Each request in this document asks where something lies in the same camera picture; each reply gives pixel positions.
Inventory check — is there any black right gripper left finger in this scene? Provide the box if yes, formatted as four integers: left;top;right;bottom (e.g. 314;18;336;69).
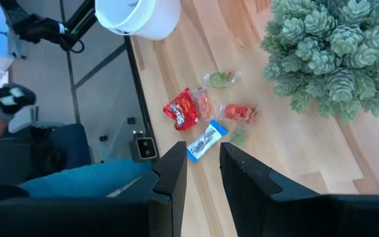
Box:
148;141;188;237

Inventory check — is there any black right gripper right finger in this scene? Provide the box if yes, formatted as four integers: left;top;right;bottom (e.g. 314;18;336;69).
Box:
220;142;320;237

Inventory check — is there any clear green gummy candy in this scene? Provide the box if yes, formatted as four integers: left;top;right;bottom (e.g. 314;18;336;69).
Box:
203;69;242;89
229;127;249;148

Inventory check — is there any blue white candy bar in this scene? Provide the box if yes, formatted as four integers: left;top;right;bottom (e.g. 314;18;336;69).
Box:
186;118;229;163

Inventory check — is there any clear wrapped red gummy candy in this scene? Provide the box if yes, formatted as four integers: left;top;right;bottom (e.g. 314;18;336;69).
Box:
216;103;259;125

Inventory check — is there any red Skittles candy bag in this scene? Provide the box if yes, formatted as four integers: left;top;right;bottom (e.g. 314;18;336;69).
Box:
162;87;199;132

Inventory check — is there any clear wrapped orange gummy candy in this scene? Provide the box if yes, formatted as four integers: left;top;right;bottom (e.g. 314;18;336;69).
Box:
189;86;214;123

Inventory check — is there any artificial succulent in patterned pot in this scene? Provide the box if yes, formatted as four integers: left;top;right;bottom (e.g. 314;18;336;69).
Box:
261;0;379;123

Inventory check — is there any white plastic bucket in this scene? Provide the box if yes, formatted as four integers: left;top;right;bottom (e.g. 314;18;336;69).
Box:
94;0;182;41

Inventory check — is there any grey stereo camera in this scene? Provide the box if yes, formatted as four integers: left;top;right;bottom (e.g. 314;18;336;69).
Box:
129;130;159;163

